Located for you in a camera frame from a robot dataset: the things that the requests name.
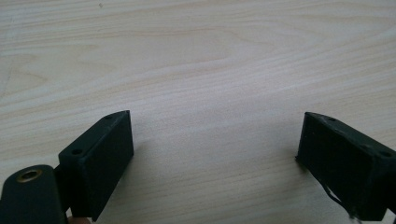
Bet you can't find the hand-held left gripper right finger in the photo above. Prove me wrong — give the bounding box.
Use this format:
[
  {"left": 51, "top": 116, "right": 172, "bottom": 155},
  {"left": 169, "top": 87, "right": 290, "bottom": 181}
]
[{"left": 294, "top": 111, "right": 396, "bottom": 222}]

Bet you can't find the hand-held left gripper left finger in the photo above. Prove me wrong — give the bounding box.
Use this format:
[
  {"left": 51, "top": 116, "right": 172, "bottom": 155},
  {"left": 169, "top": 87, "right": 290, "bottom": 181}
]
[{"left": 58, "top": 109, "right": 135, "bottom": 222}]

